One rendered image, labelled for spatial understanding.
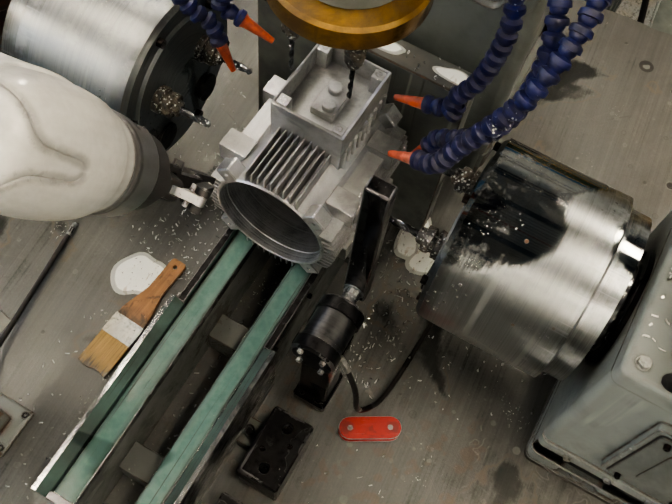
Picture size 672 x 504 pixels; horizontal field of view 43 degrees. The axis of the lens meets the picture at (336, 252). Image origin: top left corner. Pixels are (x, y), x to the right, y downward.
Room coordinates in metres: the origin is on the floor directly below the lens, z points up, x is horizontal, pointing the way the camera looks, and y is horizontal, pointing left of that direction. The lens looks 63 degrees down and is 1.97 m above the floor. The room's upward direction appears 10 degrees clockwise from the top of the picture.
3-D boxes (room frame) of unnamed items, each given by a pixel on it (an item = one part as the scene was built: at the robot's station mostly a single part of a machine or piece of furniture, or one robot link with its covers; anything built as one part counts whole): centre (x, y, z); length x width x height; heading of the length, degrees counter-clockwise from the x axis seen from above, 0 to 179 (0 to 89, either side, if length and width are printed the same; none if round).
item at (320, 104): (0.63, 0.04, 1.11); 0.12 x 0.11 x 0.07; 158
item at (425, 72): (0.76, -0.01, 0.97); 0.30 x 0.11 x 0.34; 70
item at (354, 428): (0.32, -0.09, 0.81); 0.09 x 0.03 x 0.02; 101
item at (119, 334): (0.43, 0.27, 0.80); 0.21 x 0.05 x 0.01; 156
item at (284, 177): (0.60, 0.05, 1.01); 0.20 x 0.19 x 0.19; 158
